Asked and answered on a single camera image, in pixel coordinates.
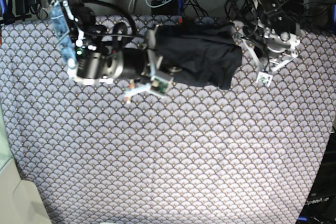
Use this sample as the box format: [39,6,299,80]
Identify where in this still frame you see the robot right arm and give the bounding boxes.
[42,0,174,101]

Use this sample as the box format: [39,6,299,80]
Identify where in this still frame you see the blue clamp edge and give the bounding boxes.
[1,0,31,26]
[328,4,336,34]

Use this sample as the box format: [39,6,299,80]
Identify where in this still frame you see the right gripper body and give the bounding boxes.
[124,24,175,103]

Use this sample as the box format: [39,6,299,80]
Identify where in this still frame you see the blue clamp left edge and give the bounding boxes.
[1,0,31,26]

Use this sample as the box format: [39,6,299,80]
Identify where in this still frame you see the blue clamp right edge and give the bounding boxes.
[328,4,336,34]

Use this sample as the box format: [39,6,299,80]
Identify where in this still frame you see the dark grey T-shirt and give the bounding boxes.
[155,23,243,90]

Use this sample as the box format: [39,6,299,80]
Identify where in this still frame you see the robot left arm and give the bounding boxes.
[230,0,301,86]

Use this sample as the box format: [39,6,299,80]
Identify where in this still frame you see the fan patterned tablecloth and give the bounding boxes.
[1,21,335,223]

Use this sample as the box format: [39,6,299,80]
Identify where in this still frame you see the black OpenArm case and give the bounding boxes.
[297,132,335,223]

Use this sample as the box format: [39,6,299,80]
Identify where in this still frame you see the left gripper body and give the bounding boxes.
[235,28,301,86]

